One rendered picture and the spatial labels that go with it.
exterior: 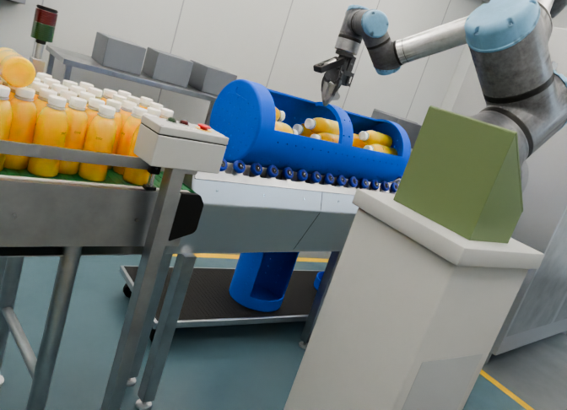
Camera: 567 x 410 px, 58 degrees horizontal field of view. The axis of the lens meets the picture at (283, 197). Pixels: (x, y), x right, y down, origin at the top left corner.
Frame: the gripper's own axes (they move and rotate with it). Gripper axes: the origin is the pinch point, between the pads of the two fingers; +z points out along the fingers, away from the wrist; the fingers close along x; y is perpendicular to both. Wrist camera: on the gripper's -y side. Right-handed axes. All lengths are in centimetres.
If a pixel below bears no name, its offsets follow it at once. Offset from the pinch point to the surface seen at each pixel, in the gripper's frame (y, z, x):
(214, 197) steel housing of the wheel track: -48, 38, -13
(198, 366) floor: -14, 123, 8
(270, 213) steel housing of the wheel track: -22.3, 41.6, -13.4
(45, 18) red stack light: -93, 1, 33
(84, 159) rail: -95, 28, -20
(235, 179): -40, 31, -11
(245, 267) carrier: 18, 89, 32
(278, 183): -20.8, 30.9, -11.4
